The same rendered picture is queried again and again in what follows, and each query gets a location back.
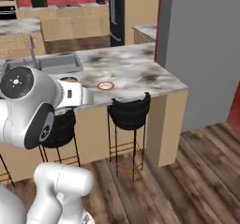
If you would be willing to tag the white saucer with red rim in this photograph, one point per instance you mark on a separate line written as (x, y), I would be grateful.
(105, 86)

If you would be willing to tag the beige island cupboards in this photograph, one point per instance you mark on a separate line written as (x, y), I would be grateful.
(18, 43)

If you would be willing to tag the grey sink basin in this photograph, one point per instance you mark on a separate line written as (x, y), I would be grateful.
(59, 62)

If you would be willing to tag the black bar stool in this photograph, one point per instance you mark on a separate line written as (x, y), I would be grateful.
(129, 113)
(61, 129)
(6, 171)

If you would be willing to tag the black fridge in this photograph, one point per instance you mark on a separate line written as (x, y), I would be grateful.
(116, 12)

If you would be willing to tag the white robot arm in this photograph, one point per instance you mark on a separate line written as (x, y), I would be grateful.
(28, 109)

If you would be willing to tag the built-in oven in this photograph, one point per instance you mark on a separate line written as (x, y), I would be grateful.
(7, 12)

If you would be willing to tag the grey sink tap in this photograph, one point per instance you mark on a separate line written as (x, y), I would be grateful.
(32, 51)

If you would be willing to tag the cup of tea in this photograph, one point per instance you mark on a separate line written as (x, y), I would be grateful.
(69, 79)

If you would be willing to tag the beige base cupboard run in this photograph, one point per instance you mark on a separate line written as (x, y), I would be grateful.
(72, 23)

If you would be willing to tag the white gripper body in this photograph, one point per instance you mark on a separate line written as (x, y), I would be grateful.
(87, 98)

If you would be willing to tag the black hob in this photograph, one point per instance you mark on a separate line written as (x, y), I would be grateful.
(68, 5)

